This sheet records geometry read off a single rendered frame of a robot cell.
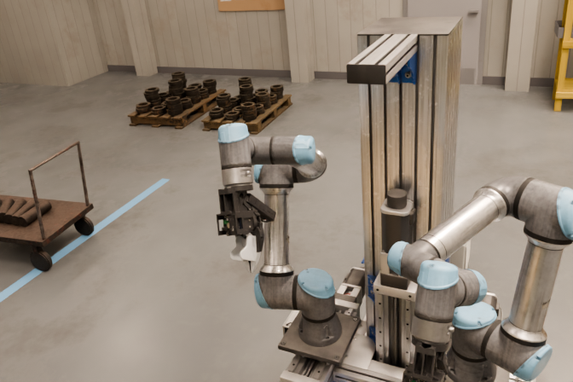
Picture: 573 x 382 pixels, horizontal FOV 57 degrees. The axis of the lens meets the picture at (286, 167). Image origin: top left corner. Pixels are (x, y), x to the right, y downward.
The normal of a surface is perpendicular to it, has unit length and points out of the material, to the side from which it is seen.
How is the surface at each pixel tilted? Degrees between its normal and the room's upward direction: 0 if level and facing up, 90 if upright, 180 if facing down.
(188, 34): 90
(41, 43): 90
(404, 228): 90
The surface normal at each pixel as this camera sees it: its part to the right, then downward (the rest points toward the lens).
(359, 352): -0.09, -0.90
